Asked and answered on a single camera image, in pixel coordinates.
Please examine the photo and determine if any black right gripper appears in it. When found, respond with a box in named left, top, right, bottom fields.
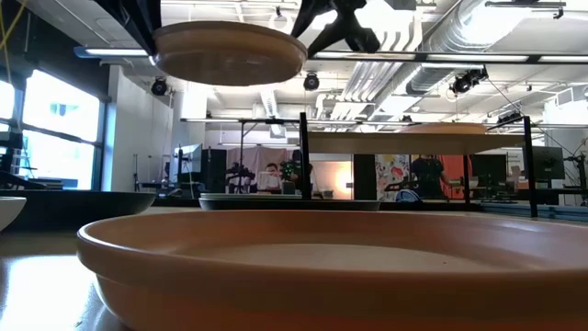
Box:
left=290, top=0, right=382, bottom=59

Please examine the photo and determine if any black plate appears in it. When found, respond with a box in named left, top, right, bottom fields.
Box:
left=0, top=189, right=157, bottom=233
left=198, top=198, right=382, bottom=213

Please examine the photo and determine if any wooden shelf with black legs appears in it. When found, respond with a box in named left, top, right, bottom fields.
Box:
left=298, top=111, right=538, bottom=218

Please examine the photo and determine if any black crossbar with light strips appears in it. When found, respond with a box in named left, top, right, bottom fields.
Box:
left=73, top=45, right=588, bottom=65

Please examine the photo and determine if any grey computer monitor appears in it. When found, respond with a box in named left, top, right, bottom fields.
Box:
left=173, top=143, right=204, bottom=175

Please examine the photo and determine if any beige curtain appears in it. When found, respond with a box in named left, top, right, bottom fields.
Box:
left=226, top=145, right=295, bottom=184

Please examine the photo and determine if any large window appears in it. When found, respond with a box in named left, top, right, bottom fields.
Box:
left=0, top=68, right=106, bottom=192

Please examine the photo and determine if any seated person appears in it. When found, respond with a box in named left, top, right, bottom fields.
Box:
left=256, top=162, right=284, bottom=192

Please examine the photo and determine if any colourful flower poster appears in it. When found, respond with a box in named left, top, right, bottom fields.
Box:
left=375, top=154, right=412, bottom=202

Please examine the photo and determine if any black equipment stand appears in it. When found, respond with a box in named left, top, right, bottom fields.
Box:
left=0, top=112, right=25, bottom=185

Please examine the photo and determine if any black cabinet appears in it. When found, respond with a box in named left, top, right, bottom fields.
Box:
left=201, top=148, right=228, bottom=194

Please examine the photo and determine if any standing person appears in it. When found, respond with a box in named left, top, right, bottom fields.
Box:
left=410, top=154, right=454, bottom=200

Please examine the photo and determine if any blue round object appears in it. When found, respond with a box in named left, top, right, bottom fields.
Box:
left=395, top=188, right=422, bottom=203

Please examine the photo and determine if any black computer monitor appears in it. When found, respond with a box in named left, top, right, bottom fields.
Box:
left=531, top=145, right=567, bottom=181

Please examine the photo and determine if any white ring ceiling fixture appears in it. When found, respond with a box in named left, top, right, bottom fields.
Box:
left=267, top=12, right=295, bottom=39

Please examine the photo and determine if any yellow cable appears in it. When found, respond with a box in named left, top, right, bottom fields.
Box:
left=0, top=0, right=28, bottom=86

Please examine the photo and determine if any black metal workstation frame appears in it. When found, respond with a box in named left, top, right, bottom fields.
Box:
left=180, top=117, right=302, bottom=200

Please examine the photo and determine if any silver ventilation duct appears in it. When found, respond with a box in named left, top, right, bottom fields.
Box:
left=406, top=0, right=520, bottom=96

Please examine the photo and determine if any black rig-mounted camera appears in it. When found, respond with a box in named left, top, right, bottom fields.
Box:
left=449, top=67, right=490, bottom=97

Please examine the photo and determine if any black wall panel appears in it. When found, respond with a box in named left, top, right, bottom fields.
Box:
left=352, top=154, right=378, bottom=201

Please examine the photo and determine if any black clamp-mounted camera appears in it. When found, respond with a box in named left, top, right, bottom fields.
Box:
left=495, top=109, right=525, bottom=125

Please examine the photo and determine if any black aluminium table frame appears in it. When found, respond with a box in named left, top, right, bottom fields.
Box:
left=151, top=196, right=588, bottom=225

